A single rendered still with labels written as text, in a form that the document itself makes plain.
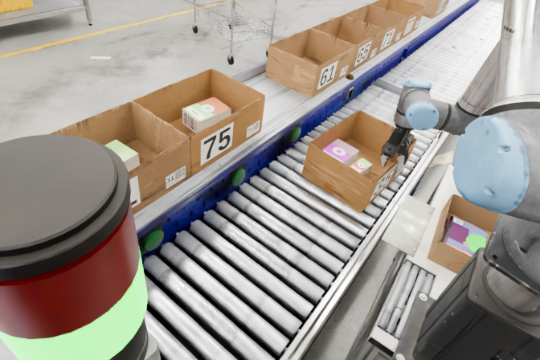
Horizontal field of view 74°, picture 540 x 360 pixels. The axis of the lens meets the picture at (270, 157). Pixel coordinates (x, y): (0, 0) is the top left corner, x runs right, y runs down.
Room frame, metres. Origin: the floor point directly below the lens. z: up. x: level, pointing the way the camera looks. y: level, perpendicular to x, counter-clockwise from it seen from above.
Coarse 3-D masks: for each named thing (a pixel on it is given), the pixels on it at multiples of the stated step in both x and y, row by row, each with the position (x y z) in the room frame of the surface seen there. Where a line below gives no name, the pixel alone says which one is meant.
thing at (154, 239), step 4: (152, 232) 0.65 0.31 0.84; (156, 232) 0.65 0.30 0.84; (160, 232) 0.66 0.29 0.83; (148, 236) 0.63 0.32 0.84; (152, 236) 0.64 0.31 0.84; (156, 236) 0.64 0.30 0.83; (160, 236) 0.66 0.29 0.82; (148, 240) 0.62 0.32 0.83; (152, 240) 0.63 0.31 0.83; (156, 240) 0.64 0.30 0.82; (160, 240) 0.65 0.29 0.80; (144, 244) 0.62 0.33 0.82; (148, 244) 0.62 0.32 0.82; (152, 244) 0.63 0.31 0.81; (156, 244) 0.64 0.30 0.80; (148, 248) 0.62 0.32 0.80; (152, 248) 0.63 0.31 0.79
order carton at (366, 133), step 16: (336, 128) 1.29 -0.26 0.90; (352, 128) 1.42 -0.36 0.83; (368, 128) 1.40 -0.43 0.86; (384, 128) 1.35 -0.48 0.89; (320, 144) 1.20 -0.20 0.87; (352, 144) 1.39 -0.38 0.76; (368, 144) 1.38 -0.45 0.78; (320, 160) 1.08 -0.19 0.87; (336, 160) 1.04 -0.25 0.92; (368, 160) 1.28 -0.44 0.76; (320, 176) 1.07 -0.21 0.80; (336, 176) 1.03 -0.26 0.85; (352, 176) 1.00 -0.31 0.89; (368, 176) 1.18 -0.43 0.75; (336, 192) 1.02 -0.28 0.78; (352, 192) 0.99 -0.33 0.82; (368, 192) 0.96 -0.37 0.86; (352, 208) 0.97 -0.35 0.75
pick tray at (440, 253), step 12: (456, 204) 1.03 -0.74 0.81; (468, 204) 1.01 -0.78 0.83; (444, 216) 0.92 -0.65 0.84; (456, 216) 1.01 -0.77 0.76; (468, 216) 1.00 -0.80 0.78; (480, 216) 0.99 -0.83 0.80; (492, 216) 0.97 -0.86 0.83; (480, 228) 0.97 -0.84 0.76; (492, 228) 0.96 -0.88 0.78; (432, 240) 0.87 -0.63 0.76; (432, 252) 0.79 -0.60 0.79; (444, 252) 0.78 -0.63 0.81; (456, 252) 0.76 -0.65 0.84; (444, 264) 0.77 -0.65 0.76; (456, 264) 0.75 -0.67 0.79
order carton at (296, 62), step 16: (304, 32) 1.96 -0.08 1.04; (320, 32) 1.99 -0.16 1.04; (272, 48) 1.68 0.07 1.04; (288, 48) 1.85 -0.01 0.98; (304, 48) 1.99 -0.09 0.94; (320, 48) 1.98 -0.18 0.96; (336, 48) 1.93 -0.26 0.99; (352, 48) 1.83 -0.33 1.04; (272, 64) 1.67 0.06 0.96; (288, 64) 1.62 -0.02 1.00; (304, 64) 1.58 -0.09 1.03; (320, 64) 1.92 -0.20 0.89; (288, 80) 1.61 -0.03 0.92; (304, 80) 1.57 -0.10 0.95; (336, 80) 1.75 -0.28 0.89
